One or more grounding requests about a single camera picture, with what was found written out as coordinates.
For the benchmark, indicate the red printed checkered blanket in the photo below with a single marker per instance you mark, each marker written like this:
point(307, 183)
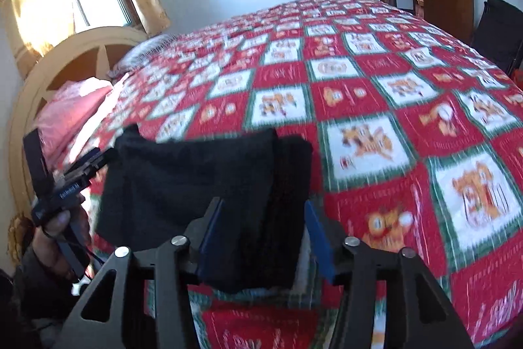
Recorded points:
point(367, 107)

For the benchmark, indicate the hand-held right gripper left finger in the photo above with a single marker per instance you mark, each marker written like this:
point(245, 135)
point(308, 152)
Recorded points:
point(210, 236)

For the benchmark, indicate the yellow patterned cushion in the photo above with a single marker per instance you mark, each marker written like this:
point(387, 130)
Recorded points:
point(19, 238)

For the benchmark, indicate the grey striped pillow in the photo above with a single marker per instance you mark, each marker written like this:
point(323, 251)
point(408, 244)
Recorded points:
point(143, 52)

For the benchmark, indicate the person's left forearm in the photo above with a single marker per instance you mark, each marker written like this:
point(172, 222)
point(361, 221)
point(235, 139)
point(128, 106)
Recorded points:
point(41, 287)

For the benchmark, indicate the cream wooden headboard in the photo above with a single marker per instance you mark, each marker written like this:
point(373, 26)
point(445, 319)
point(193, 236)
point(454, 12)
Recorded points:
point(69, 58)

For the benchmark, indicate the person's left hand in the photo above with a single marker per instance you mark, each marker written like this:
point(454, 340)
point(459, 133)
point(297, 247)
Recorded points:
point(51, 240)

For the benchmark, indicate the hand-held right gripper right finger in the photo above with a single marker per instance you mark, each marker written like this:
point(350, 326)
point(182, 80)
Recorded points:
point(320, 246)

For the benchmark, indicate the pink pillow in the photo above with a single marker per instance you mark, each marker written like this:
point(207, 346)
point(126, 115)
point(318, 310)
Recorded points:
point(69, 107)

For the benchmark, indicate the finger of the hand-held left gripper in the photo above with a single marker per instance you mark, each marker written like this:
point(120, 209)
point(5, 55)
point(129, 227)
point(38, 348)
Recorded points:
point(92, 165)

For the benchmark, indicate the black pants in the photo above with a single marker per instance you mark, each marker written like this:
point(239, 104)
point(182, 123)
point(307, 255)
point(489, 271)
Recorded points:
point(184, 185)

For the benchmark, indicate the black chair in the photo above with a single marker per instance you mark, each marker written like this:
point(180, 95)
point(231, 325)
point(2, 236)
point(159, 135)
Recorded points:
point(496, 34)

